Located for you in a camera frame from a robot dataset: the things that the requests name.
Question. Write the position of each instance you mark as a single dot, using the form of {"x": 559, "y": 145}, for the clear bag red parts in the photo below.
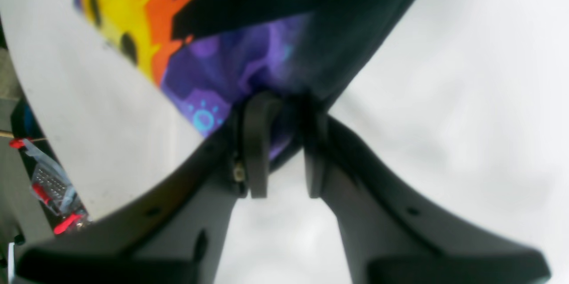
{"x": 52, "y": 187}

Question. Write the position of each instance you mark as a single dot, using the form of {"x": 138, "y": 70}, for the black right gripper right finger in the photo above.
{"x": 391, "y": 233}

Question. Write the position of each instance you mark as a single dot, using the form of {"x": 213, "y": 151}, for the black printed T-shirt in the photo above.
{"x": 209, "y": 56}

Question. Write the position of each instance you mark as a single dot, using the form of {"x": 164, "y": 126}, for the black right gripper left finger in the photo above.
{"x": 174, "y": 233}

